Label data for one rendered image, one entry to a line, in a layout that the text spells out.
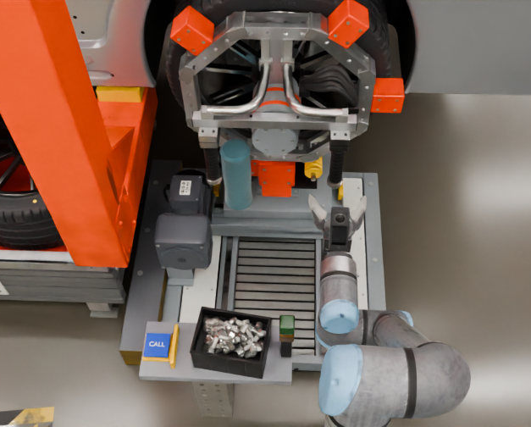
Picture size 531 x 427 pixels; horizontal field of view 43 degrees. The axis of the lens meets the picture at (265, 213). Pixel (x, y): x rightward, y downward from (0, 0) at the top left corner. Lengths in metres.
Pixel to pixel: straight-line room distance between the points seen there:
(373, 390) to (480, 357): 1.44
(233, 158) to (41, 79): 0.70
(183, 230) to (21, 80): 0.93
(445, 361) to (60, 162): 0.99
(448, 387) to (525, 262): 1.66
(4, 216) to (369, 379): 1.50
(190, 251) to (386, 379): 1.22
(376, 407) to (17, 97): 0.95
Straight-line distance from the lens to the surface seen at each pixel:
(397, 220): 2.76
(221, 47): 1.82
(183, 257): 2.26
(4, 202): 2.33
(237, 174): 2.01
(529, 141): 3.17
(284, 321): 1.77
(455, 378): 1.18
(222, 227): 2.53
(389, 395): 1.14
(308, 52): 2.16
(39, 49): 1.41
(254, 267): 2.54
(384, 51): 1.95
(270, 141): 1.86
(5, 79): 1.50
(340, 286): 1.61
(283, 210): 2.47
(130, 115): 2.20
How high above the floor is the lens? 2.26
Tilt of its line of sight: 56 degrees down
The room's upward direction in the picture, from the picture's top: 2 degrees counter-clockwise
